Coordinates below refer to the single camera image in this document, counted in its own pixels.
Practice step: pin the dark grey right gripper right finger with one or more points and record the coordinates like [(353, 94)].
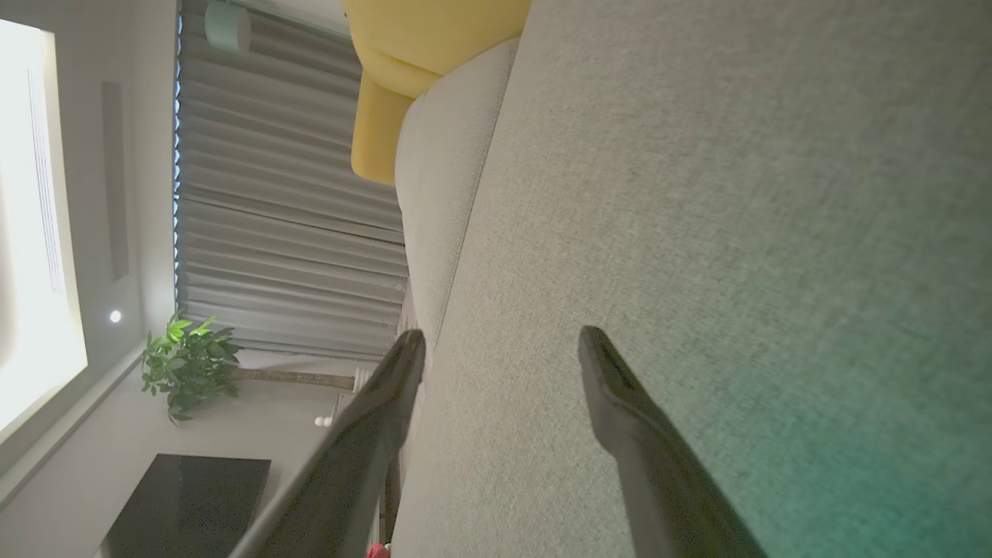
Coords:
[(666, 504)]

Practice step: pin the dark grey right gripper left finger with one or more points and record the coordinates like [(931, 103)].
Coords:
[(341, 496)]

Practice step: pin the small red object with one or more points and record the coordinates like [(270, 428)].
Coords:
[(377, 552)]

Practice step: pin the small white round ornament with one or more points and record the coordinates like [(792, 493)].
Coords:
[(322, 421)]

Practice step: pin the white plant pot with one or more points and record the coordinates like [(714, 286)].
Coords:
[(362, 380)]

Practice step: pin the black glossy panel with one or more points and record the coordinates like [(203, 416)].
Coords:
[(186, 504)]

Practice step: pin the green leafy potted plant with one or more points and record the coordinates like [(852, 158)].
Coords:
[(186, 364)]

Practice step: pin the grey pleated curtain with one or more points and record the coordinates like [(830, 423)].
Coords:
[(271, 232)]

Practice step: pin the large grey sofa seat cushion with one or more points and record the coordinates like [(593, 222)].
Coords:
[(697, 194)]

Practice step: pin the small grey sofa cushion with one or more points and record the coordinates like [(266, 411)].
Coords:
[(442, 194)]

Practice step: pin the long ceiling air vent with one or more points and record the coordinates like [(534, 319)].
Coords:
[(115, 178)]

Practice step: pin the bright ceiling light panel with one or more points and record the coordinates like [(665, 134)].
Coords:
[(31, 232)]

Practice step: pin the yellow upholstered cushion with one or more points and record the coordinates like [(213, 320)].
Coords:
[(403, 39)]

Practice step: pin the pale green cylindrical lamp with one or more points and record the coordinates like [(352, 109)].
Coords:
[(226, 27)]

